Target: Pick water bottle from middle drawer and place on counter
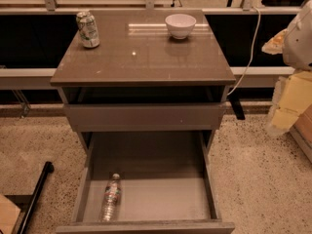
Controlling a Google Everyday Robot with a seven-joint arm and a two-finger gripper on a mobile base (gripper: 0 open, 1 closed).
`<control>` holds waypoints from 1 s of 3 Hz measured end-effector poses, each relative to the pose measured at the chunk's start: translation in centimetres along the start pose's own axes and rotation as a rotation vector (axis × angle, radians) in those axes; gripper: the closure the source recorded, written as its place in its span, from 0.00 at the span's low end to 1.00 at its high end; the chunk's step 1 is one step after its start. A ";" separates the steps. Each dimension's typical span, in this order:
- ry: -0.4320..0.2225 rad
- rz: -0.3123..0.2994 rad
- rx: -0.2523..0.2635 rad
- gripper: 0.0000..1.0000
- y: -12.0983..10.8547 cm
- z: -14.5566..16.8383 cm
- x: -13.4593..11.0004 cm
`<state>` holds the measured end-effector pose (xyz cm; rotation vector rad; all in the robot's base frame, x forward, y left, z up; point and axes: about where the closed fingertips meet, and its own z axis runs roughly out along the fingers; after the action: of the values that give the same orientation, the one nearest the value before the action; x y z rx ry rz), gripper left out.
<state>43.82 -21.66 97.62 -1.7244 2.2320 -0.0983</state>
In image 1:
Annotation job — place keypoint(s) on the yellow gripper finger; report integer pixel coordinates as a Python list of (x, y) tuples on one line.
[(291, 97), (275, 45)]

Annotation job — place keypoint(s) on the clear plastic water bottle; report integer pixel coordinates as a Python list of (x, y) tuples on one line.
[(111, 198)]

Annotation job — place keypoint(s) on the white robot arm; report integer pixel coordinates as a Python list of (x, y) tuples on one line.
[(297, 49)]

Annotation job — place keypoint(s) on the closed top drawer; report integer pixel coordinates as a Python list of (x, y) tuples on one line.
[(145, 117)]

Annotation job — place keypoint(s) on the grey drawer cabinet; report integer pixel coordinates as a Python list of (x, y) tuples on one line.
[(138, 62)]

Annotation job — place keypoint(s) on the open middle drawer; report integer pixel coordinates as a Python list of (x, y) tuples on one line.
[(165, 186)]

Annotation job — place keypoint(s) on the cardboard box right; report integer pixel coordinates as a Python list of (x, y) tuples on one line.
[(302, 132)]

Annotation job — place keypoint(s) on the white ceramic bowl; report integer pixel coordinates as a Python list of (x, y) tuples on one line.
[(180, 25)]

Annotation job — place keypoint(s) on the green white soda can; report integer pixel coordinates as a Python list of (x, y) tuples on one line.
[(88, 29)]

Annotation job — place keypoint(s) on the black metal bar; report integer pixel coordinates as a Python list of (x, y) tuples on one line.
[(47, 169)]

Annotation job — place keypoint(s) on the wooden board bottom left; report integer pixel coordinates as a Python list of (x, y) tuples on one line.
[(9, 214)]

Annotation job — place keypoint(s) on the grey horizontal rail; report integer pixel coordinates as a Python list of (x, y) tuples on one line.
[(39, 78)]

